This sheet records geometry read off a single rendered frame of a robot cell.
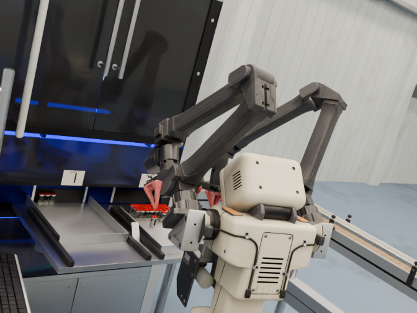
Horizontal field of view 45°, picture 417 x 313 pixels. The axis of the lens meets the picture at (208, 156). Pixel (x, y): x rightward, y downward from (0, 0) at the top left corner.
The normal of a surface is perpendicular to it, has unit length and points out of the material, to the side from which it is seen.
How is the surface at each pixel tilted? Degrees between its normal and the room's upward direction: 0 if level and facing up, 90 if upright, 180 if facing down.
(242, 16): 90
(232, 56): 90
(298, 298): 90
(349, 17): 90
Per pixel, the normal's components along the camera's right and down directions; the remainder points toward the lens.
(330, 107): -0.58, -0.18
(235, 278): -0.88, -0.14
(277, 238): 0.43, 0.18
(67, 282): 0.59, 0.34
